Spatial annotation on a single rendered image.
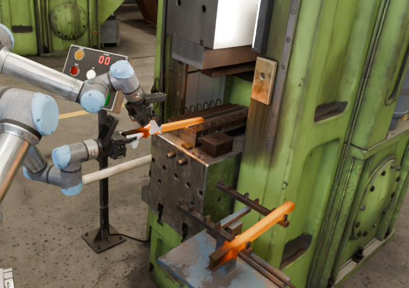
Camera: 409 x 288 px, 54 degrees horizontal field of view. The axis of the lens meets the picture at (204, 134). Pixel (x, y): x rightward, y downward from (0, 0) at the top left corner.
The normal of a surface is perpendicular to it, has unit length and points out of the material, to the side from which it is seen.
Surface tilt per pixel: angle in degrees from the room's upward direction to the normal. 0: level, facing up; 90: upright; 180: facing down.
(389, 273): 0
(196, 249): 0
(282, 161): 90
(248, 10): 90
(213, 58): 90
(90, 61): 60
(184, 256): 0
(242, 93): 90
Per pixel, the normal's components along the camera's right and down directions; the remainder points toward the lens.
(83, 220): 0.10, -0.90
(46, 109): 0.99, 0.08
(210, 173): 0.68, 0.37
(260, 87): -0.73, 0.22
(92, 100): 0.08, 0.43
